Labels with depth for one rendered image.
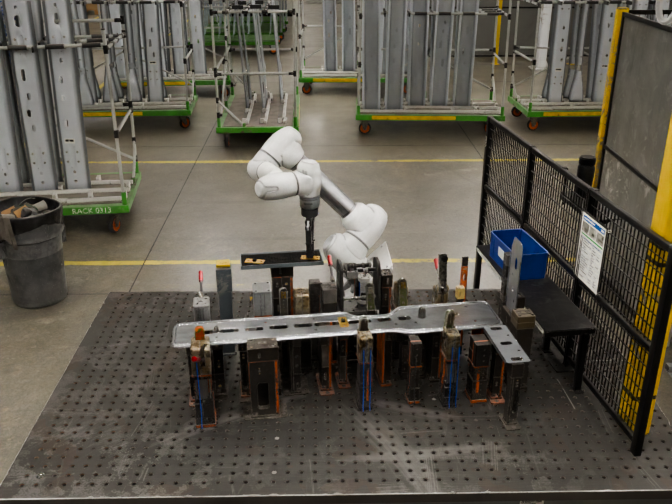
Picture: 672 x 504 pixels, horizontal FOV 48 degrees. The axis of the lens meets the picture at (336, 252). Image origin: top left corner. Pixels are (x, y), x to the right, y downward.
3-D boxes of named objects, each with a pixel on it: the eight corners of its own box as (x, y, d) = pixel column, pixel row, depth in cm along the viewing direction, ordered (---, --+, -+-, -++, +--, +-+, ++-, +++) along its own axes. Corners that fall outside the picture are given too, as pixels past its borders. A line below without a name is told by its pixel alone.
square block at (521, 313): (509, 391, 324) (518, 317, 310) (503, 380, 331) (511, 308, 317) (527, 389, 325) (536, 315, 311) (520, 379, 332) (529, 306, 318)
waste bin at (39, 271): (-8, 315, 532) (-28, 219, 502) (19, 282, 581) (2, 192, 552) (63, 314, 533) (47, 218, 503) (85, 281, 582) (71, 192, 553)
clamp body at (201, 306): (195, 380, 332) (189, 307, 317) (196, 366, 342) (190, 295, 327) (217, 378, 333) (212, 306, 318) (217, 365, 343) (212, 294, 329)
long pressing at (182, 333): (170, 352, 298) (170, 348, 298) (173, 324, 319) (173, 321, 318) (505, 327, 317) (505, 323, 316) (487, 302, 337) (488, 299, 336)
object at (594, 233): (596, 298, 306) (607, 228, 294) (572, 274, 327) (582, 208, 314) (601, 298, 307) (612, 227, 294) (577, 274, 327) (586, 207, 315)
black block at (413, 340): (406, 408, 313) (409, 347, 301) (400, 393, 323) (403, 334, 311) (425, 406, 314) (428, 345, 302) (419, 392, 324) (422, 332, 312)
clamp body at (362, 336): (355, 414, 309) (356, 340, 295) (350, 397, 320) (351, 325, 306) (377, 412, 310) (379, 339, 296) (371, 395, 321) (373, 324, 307)
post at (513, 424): (506, 431, 299) (513, 369, 287) (497, 414, 309) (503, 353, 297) (522, 429, 299) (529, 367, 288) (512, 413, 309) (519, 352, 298)
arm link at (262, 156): (249, 171, 362) (267, 150, 364) (236, 168, 378) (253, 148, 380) (268, 189, 368) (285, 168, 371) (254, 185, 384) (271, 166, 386)
